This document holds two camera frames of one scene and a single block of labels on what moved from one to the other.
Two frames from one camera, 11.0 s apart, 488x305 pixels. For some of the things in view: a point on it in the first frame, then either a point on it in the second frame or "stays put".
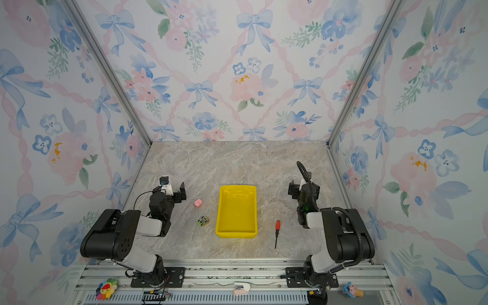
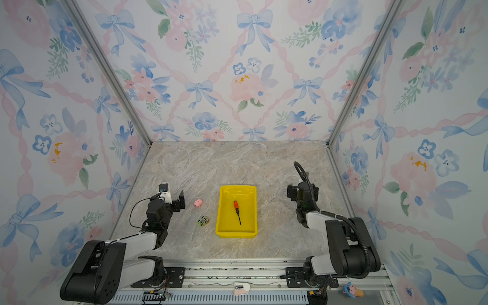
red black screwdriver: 277,229 -> 237,208
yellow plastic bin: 237,216 stays put
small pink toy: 198,203 stays put
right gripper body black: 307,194 stays put
